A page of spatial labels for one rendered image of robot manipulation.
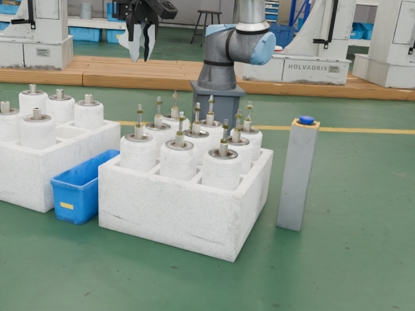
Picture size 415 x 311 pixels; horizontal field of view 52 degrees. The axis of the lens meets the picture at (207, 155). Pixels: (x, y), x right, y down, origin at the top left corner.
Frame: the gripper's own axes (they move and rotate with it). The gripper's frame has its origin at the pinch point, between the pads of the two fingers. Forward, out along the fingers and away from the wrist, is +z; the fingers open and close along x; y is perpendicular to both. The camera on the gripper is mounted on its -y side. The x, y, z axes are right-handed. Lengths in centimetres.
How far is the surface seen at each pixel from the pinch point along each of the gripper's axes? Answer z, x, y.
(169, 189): 30.2, 3.8, -13.9
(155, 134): 21.9, -7.5, 1.3
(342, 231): 46, -37, -47
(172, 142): 21.0, -3.1, -8.5
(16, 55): 30, -81, 190
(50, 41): 20, -99, 180
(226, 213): 33.2, -0.5, -28.6
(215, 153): 21.1, -5.4, -20.6
